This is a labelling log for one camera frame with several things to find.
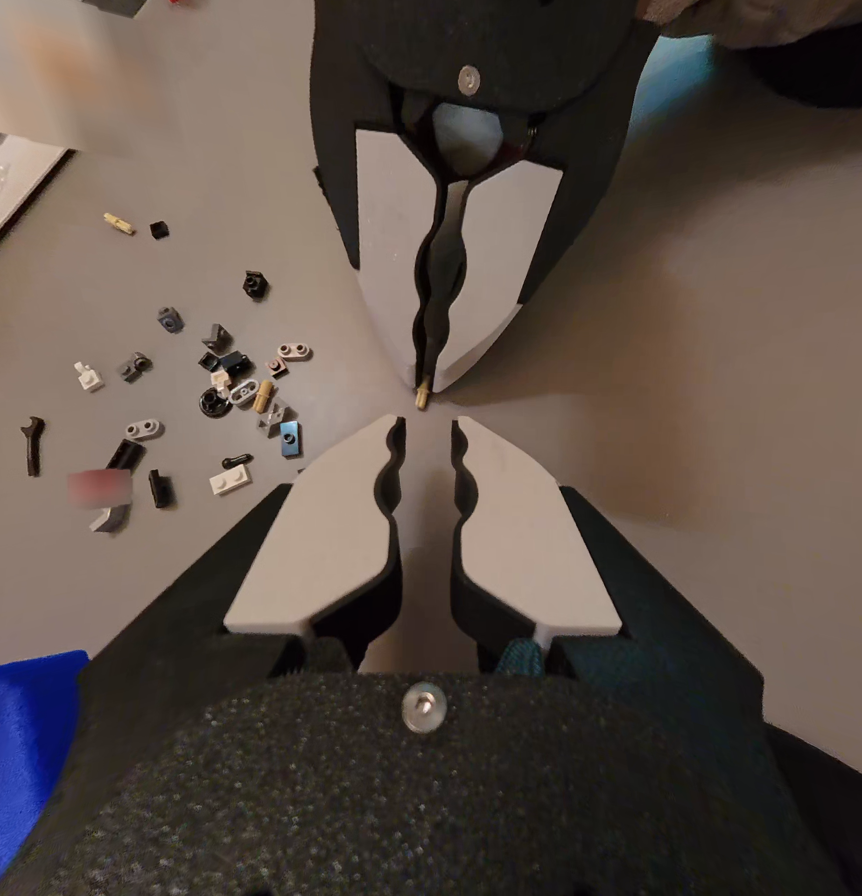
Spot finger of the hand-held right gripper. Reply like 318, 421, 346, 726
355, 128, 439, 391
434, 164, 565, 393

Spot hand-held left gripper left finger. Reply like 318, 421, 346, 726
224, 413, 407, 666

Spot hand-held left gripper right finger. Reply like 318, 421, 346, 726
450, 416, 622, 669

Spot blue plastic bin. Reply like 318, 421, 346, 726
0, 650, 90, 876

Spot person's right forearm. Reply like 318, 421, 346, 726
641, 0, 862, 50

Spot grey desk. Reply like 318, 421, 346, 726
0, 0, 862, 785

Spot scattered small toy bricks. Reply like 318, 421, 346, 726
21, 210, 314, 534

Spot black mesh wrist rest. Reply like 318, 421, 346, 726
746, 35, 862, 109

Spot person's black trousers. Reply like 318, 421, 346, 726
763, 724, 862, 896

